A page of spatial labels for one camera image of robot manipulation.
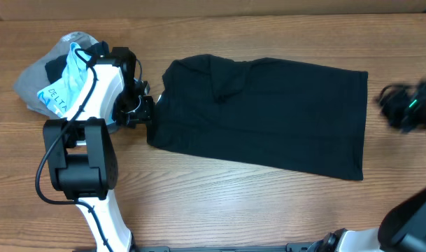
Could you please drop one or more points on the grey folded garment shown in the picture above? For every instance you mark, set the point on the grey folded garment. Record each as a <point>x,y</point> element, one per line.
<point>34,77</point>

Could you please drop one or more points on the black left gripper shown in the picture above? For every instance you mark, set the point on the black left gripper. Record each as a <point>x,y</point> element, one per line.
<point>145,114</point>

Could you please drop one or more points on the light blue printed t-shirt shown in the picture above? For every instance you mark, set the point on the light blue printed t-shirt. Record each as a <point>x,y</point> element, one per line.
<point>60,96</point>

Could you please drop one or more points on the black t-shirt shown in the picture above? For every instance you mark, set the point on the black t-shirt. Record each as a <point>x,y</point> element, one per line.
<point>273,112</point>

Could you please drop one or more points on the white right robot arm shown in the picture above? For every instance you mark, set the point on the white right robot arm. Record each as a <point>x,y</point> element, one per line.
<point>404,228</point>

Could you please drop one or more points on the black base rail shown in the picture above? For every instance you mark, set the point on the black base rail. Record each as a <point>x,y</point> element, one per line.
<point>291,247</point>

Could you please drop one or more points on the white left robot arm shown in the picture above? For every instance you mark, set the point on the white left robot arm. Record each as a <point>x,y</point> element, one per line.
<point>79,152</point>

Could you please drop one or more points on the black garment in pile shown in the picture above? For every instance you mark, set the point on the black garment in pile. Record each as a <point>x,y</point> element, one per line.
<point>55,68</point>

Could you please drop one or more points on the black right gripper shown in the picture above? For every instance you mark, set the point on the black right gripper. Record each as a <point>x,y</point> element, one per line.
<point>388,101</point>

